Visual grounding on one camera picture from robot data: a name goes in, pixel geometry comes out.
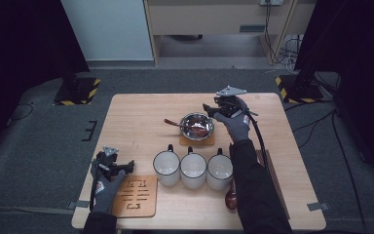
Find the stainless steel bowl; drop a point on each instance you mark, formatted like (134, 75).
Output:
(188, 130)

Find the black stand with striped base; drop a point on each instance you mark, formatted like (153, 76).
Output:
(78, 92)
(300, 89)

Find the black curtain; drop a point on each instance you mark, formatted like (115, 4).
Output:
(363, 48)
(19, 48)

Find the person's right hand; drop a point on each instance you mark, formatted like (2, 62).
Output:
(238, 128)

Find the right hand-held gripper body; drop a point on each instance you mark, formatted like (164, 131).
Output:
(227, 105)

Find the row of brown chopsticks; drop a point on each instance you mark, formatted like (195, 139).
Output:
(272, 172)

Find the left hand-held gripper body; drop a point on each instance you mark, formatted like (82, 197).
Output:
(105, 162)

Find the grey tape strip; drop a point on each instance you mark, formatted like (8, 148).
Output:
(318, 206)

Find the square wooden coaster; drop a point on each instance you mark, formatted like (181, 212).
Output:
(188, 142)
(136, 198)

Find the white power strip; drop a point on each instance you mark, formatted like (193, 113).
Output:
(271, 2)

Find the white cabinet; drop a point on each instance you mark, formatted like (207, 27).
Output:
(107, 29)

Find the white mug with black rim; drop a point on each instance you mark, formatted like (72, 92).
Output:
(166, 167)
(193, 169)
(219, 170)

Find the beige wooden desk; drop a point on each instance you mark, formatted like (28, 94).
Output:
(207, 19)

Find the person's left hand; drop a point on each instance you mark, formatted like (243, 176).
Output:
(105, 195)

